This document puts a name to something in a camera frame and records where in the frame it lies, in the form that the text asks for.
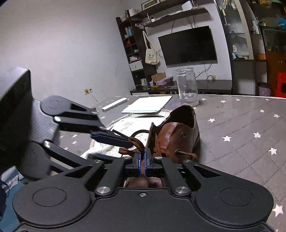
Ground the white paper notebook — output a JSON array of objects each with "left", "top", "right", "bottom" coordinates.
[{"left": 121, "top": 96, "right": 172, "bottom": 114}]

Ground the white rectangular bar device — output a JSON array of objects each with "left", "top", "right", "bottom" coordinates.
[{"left": 102, "top": 98, "right": 128, "bottom": 112}]

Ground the black flat screen television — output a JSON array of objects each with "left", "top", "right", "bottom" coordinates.
[{"left": 159, "top": 26, "right": 217, "bottom": 66}]

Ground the grey star pattern table cover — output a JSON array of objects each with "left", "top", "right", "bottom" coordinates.
[{"left": 57, "top": 95, "right": 285, "bottom": 231}]

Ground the glass display cabinet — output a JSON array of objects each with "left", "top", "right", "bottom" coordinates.
[{"left": 214, "top": 1, "right": 267, "bottom": 95}]

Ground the purple patterned bin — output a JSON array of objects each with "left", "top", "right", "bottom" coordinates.
[{"left": 258, "top": 82, "right": 271, "bottom": 97}]

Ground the dark low tv bench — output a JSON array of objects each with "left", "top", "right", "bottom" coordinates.
[{"left": 130, "top": 80, "right": 233, "bottom": 95}]

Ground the brown shoelace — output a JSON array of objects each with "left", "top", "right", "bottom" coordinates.
[{"left": 113, "top": 122, "right": 200, "bottom": 163}]

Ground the cardboard box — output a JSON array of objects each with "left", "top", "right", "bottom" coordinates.
[{"left": 151, "top": 72, "right": 166, "bottom": 81}]

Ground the red plastic stool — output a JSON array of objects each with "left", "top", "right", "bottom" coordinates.
[{"left": 274, "top": 72, "right": 286, "bottom": 98}]

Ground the brown leather shoe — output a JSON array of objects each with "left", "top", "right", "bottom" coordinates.
[{"left": 146, "top": 105, "right": 200, "bottom": 164}]

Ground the beige canvas tote bag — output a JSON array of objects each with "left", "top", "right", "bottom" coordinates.
[{"left": 142, "top": 31, "right": 159, "bottom": 65}]

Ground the dark wooden shelf unit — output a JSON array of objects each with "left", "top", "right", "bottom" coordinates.
[{"left": 116, "top": 10, "right": 157, "bottom": 89}]

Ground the clear glass jar mug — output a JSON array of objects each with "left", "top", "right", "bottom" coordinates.
[{"left": 176, "top": 67, "right": 199, "bottom": 107}]

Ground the white worn towel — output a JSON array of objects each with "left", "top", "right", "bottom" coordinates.
[{"left": 81, "top": 110, "right": 170, "bottom": 159}]

